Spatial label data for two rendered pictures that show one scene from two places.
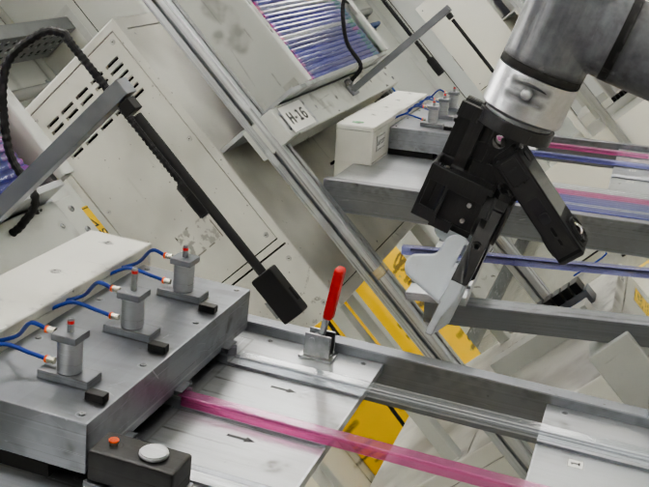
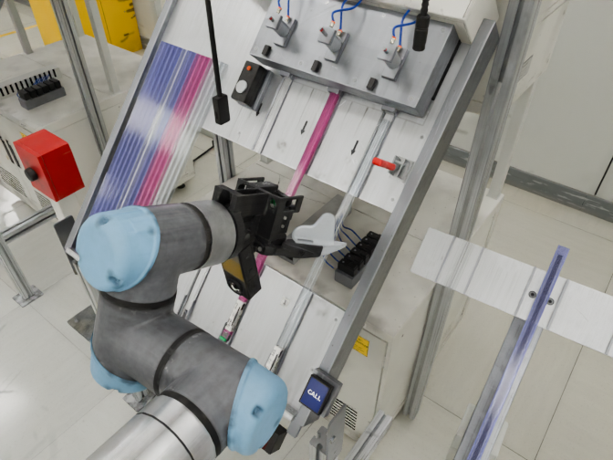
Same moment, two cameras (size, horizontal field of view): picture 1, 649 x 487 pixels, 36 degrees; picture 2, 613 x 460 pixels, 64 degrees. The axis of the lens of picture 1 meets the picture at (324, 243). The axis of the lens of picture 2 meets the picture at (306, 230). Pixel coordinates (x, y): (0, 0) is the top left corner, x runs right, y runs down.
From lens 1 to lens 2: 1.30 m
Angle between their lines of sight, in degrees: 99
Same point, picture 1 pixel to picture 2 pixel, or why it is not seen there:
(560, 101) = not seen: hidden behind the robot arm
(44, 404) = (263, 31)
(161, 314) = (364, 57)
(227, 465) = (282, 123)
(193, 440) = (302, 105)
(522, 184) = not seen: hidden behind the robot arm
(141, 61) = not seen: outside the picture
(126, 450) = (244, 75)
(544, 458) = (289, 286)
